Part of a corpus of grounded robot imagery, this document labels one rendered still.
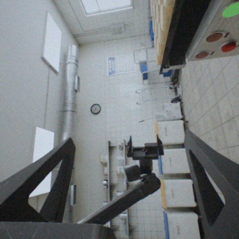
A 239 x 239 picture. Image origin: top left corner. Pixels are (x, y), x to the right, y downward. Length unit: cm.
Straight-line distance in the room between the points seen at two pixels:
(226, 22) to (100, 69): 516
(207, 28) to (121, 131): 427
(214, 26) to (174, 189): 359
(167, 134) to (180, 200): 136
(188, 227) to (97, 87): 415
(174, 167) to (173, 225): 111
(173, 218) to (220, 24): 374
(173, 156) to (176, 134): 48
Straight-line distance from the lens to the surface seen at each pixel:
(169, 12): 40
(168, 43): 43
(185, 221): 399
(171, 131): 389
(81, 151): 481
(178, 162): 384
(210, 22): 40
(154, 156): 66
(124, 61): 544
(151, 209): 455
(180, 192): 387
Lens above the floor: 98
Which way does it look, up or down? 9 degrees up
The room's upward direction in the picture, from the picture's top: 95 degrees counter-clockwise
